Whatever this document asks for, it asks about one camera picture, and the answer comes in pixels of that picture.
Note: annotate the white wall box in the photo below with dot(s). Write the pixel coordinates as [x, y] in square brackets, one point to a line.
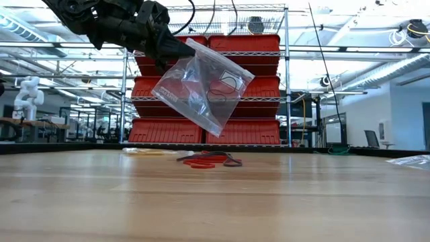
[384, 131]

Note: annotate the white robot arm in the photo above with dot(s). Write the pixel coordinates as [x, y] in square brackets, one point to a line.
[29, 97]

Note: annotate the wooden workbench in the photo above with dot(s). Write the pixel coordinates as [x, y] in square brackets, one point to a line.
[33, 123]

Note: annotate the black aluminium table frame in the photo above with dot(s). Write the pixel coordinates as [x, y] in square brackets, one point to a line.
[67, 147]

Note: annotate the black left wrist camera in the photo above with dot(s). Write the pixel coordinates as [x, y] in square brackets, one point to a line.
[154, 11]

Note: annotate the black office chair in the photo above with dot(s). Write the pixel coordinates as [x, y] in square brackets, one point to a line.
[372, 138]

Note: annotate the black monitor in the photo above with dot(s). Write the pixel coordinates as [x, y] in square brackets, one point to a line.
[297, 107]

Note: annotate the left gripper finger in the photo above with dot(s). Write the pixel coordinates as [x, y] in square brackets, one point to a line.
[171, 40]
[164, 57]

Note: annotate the round black fan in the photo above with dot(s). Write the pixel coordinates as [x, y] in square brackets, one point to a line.
[256, 25]

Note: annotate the red plastic storage bin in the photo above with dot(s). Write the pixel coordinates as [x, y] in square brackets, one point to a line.
[265, 90]
[144, 67]
[252, 132]
[168, 131]
[262, 43]
[144, 87]

